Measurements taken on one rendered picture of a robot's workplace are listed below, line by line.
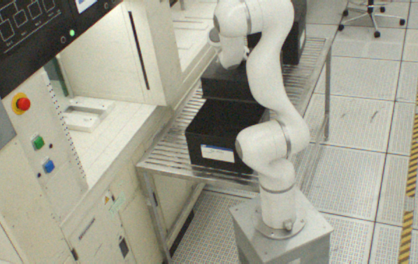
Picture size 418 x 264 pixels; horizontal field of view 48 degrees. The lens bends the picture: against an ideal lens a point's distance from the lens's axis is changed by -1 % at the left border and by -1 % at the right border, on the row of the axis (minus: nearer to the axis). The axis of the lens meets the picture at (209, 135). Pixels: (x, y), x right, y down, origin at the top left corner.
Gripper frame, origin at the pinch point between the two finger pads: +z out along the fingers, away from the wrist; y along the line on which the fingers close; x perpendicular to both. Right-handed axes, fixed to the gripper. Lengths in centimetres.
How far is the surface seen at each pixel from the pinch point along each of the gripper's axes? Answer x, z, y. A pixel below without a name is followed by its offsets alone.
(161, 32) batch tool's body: -6.5, -10.7, 33.9
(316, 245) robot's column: 69, -16, -43
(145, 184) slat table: 59, 1, 35
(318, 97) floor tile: -21, 173, -8
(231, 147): 38.5, -11.6, -5.8
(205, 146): 39.3, -10.4, 5.7
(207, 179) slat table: 52, -7, 4
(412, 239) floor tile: 67, 86, -80
